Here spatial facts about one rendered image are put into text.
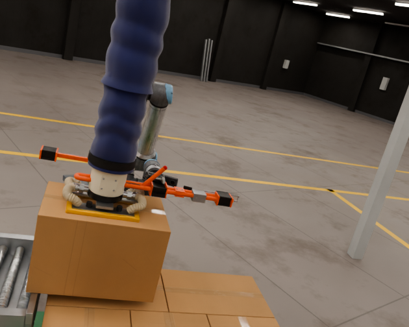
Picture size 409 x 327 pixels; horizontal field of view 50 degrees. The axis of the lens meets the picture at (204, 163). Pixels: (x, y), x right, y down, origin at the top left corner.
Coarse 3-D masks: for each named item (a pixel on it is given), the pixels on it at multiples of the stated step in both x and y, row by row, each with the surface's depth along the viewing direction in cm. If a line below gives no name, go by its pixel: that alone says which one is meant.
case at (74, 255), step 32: (64, 224) 192; (96, 224) 196; (128, 224) 201; (160, 224) 209; (32, 256) 194; (64, 256) 198; (96, 256) 201; (128, 256) 205; (160, 256) 208; (32, 288) 200; (64, 288) 203; (96, 288) 207; (128, 288) 210
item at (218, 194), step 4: (216, 192) 227; (220, 192) 229; (216, 196) 225; (220, 196) 223; (224, 196) 225; (228, 196) 226; (220, 200) 224; (224, 200) 225; (228, 200) 226; (232, 200) 225; (216, 204) 223; (220, 204) 225; (224, 204) 225; (228, 204) 226
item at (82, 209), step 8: (88, 200) 203; (72, 208) 198; (80, 208) 199; (88, 208) 201; (96, 208) 203; (120, 208) 205; (96, 216) 200; (104, 216) 201; (112, 216) 202; (120, 216) 203; (128, 216) 205; (136, 216) 207
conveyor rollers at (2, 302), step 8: (0, 248) 238; (16, 248) 243; (0, 256) 232; (16, 256) 235; (0, 264) 227; (16, 264) 228; (8, 272) 221; (16, 272) 223; (8, 280) 214; (24, 280) 219; (8, 288) 209; (24, 288) 212; (0, 296) 203; (8, 296) 205; (24, 296) 206; (0, 304) 197; (24, 304) 201
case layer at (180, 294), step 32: (160, 288) 239; (192, 288) 246; (224, 288) 254; (256, 288) 262; (64, 320) 198; (96, 320) 203; (128, 320) 208; (160, 320) 214; (192, 320) 219; (224, 320) 225; (256, 320) 232
